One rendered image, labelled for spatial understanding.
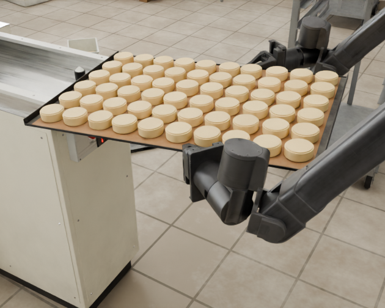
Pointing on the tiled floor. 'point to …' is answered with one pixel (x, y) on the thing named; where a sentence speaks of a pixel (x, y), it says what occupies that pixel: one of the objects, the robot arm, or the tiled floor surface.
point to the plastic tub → (84, 44)
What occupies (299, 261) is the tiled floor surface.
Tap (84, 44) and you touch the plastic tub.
